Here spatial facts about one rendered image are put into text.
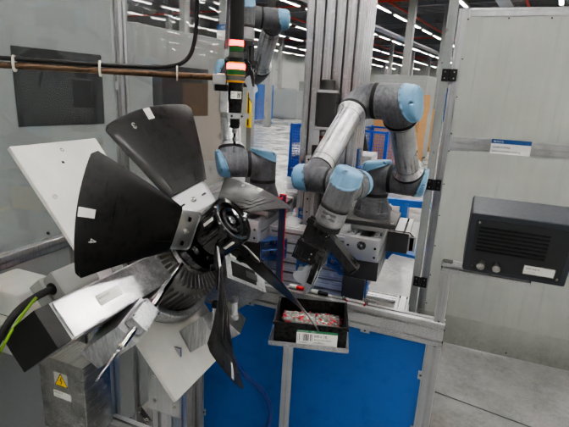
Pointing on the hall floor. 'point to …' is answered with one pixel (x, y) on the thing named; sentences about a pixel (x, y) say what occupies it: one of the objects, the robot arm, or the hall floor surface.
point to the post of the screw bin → (285, 386)
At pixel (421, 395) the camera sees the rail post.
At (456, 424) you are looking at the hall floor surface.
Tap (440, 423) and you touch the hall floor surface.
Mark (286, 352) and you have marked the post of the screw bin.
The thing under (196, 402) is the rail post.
